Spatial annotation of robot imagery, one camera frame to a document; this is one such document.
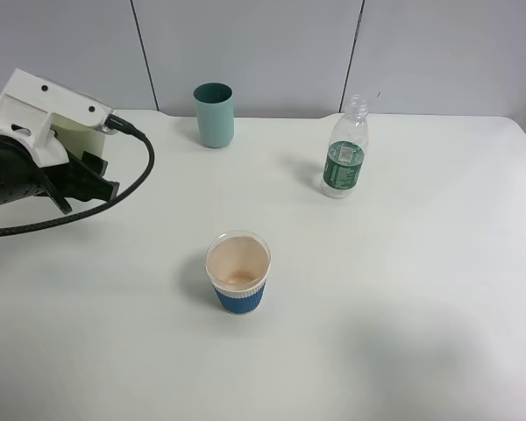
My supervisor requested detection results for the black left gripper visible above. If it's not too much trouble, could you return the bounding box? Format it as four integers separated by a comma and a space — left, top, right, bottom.
34, 151, 119, 204

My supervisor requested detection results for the teal plastic cup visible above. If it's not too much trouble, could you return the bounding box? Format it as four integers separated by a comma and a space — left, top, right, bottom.
194, 82, 234, 149

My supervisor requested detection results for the clear bottle green label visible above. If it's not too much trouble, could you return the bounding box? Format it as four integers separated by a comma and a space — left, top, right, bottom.
322, 95, 369, 199

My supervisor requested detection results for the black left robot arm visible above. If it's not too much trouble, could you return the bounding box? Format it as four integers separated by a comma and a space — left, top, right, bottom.
0, 135, 119, 215

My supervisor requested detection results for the pale green plastic cup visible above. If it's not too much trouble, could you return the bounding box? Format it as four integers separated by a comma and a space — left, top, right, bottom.
51, 115, 106, 159

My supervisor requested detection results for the blue sleeved paper cup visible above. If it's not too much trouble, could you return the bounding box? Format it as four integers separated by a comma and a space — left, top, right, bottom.
205, 230, 272, 315

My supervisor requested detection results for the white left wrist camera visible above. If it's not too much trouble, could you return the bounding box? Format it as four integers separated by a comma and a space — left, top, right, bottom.
0, 69, 114, 168

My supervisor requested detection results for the black braided left cable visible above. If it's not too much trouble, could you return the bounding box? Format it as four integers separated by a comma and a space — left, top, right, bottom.
0, 114, 155, 240

